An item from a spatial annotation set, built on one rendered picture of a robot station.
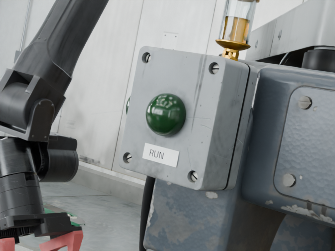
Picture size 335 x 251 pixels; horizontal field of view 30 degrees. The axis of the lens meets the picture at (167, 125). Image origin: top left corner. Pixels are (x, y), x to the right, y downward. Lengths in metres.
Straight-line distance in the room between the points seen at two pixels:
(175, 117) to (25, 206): 0.42
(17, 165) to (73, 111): 7.06
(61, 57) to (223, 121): 0.44
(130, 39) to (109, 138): 1.19
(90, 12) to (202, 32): 5.97
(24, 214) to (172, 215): 0.34
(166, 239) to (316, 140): 0.14
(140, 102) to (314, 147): 0.13
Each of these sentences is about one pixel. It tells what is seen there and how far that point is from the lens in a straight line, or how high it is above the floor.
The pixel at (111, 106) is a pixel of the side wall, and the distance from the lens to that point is 7.45.
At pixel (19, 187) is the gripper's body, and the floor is 1.15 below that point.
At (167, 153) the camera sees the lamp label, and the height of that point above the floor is 1.26.
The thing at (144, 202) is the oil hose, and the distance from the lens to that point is 0.52.
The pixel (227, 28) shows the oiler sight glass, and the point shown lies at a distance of 0.50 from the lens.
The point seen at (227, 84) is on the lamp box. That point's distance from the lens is 0.42.
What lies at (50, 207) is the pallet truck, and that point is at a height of 0.09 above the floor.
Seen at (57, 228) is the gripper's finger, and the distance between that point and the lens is 0.82.
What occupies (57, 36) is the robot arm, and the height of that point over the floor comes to 1.34.
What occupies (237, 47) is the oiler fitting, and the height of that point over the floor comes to 1.35.
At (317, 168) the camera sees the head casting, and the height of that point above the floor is 1.27.
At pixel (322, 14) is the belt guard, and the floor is 1.39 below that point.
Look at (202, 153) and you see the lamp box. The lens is 0.41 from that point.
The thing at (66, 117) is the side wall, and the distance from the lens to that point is 7.95.
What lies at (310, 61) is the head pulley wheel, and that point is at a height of 1.35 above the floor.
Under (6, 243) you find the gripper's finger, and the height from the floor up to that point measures 1.09.
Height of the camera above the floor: 1.30
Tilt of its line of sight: 3 degrees down
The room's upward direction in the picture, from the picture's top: 11 degrees clockwise
